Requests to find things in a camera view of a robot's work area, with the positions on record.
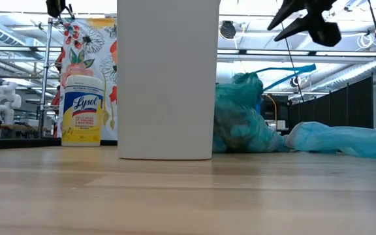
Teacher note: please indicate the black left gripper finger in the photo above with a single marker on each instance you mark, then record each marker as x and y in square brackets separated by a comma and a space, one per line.
[55, 6]

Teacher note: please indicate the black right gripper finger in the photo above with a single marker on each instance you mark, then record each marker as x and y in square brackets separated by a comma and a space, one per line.
[297, 27]
[289, 11]

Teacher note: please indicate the black partition wall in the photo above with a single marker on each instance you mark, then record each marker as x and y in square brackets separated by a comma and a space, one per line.
[338, 107]

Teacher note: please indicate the black aluminium table frame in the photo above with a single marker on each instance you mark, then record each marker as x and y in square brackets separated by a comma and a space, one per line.
[11, 143]

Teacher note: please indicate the white floral cloth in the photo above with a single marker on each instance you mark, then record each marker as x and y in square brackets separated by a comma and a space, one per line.
[87, 49]

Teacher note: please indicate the yellow Lysol wipes canister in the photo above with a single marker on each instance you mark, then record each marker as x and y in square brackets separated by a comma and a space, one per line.
[82, 111]

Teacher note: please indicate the white plastic trash bin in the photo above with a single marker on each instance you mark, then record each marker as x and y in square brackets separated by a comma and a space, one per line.
[168, 81]

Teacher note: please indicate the black cloth clip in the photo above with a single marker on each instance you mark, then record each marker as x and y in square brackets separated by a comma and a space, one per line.
[69, 11]

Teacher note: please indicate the light blue trash bag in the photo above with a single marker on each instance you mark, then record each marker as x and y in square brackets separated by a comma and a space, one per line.
[354, 142]

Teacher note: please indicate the black computer monitor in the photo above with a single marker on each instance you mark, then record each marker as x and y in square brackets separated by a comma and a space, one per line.
[279, 107]

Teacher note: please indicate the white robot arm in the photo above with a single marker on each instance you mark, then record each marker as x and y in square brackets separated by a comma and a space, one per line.
[6, 98]

